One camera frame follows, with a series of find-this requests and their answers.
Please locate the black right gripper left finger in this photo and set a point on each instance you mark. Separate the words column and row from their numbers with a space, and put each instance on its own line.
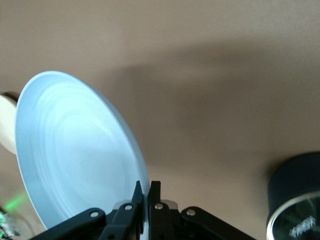
column 100, row 220

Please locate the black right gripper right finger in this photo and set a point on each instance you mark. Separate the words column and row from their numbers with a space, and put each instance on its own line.
column 175, row 220

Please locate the light blue plate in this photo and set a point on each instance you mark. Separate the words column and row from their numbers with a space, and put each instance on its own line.
column 75, row 155

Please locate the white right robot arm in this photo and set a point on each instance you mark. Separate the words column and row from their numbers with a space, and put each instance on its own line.
column 7, row 220

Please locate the glass lid blue knob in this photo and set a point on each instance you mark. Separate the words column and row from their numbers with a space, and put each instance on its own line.
column 297, row 222

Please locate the beige plate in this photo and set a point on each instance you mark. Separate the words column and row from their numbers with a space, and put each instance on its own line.
column 6, row 125

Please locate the brown paper table cover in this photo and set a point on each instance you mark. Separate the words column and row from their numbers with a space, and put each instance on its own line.
column 200, row 75

